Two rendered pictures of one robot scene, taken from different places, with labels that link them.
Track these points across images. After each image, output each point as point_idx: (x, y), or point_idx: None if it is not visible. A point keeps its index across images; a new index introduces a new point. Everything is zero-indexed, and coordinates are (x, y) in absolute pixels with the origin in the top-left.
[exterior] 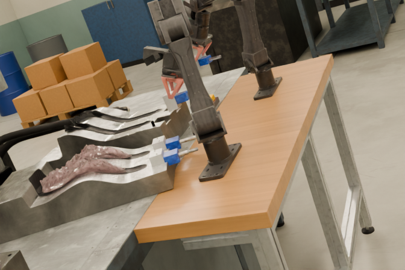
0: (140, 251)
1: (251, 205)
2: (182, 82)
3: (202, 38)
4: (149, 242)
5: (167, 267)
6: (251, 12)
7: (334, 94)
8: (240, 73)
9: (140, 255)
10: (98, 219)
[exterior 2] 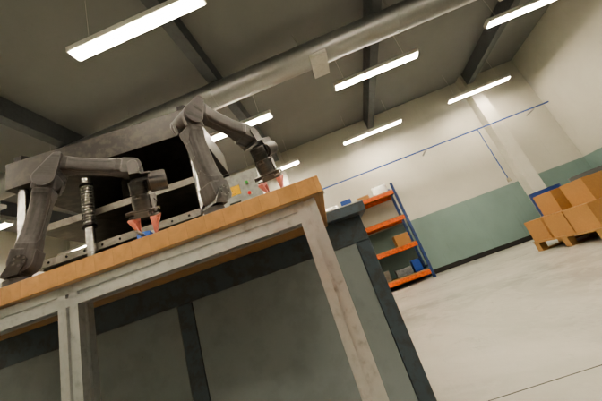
0: (4, 359)
1: None
2: (151, 223)
3: (261, 174)
4: (20, 356)
5: (32, 389)
6: (188, 143)
7: (312, 251)
8: (331, 209)
9: (1, 362)
10: None
